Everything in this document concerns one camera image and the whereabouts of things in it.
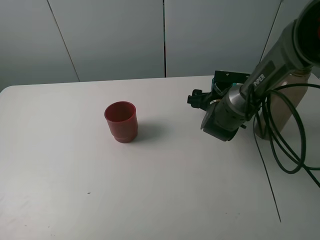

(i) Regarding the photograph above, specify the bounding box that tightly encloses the red plastic cup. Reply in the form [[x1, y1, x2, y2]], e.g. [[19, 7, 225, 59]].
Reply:
[[104, 101, 138, 143]]

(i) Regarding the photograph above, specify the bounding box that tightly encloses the teal transparent plastic cup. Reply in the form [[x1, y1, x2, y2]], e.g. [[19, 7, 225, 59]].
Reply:
[[211, 77, 234, 96]]

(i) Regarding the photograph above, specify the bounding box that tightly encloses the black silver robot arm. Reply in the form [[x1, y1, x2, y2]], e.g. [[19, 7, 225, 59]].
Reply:
[[187, 0, 320, 142]]

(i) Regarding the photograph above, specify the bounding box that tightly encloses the smoky transparent water bottle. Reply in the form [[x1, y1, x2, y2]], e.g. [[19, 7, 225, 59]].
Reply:
[[254, 68, 312, 140]]

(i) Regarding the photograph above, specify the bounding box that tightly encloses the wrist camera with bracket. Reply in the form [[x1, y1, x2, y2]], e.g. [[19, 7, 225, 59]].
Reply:
[[214, 70, 250, 85]]

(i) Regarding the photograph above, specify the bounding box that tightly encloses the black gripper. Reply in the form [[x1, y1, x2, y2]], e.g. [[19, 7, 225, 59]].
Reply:
[[187, 89, 225, 111]]

